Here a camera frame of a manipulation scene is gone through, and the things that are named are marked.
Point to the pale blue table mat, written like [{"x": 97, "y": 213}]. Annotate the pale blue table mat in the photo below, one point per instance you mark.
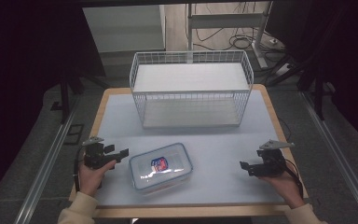
[{"x": 223, "y": 149}]

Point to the white metal desk frame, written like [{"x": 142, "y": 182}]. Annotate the white metal desk frame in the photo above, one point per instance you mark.
[{"x": 227, "y": 21}]

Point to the white cabinet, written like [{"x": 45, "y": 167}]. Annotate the white cabinet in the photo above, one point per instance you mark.
[{"x": 124, "y": 29}]

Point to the white power strip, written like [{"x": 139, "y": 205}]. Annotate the white power strip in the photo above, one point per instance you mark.
[{"x": 282, "y": 70}]

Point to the person's left hand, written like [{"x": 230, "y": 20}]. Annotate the person's left hand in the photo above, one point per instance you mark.
[{"x": 90, "y": 180}]

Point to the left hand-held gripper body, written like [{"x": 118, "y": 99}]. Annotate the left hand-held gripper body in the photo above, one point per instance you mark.
[{"x": 94, "y": 157}]

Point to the clear plastic food container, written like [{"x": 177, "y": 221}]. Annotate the clear plastic food container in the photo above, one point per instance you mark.
[{"x": 167, "y": 174}]

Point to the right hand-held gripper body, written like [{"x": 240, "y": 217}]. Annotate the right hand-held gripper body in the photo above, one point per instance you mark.
[{"x": 272, "y": 163}]

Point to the black stand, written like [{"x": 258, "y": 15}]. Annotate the black stand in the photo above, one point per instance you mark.
[
  {"x": 318, "y": 93},
  {"x": 65, "y": 93}
]

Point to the aluminium floor rail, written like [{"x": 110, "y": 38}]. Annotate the aluminium floor rail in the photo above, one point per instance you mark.
[
  {"x": 338, "y": 155},
  {"x": 43, "y": 165}
]

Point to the person's right hand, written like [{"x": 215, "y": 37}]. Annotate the person's right hand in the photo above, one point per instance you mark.
[{"x": 287, "y": 186}]

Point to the dark floor plate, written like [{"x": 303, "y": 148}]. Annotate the dark floor plate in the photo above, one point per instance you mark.
[{"x": 74, "y": 134}]

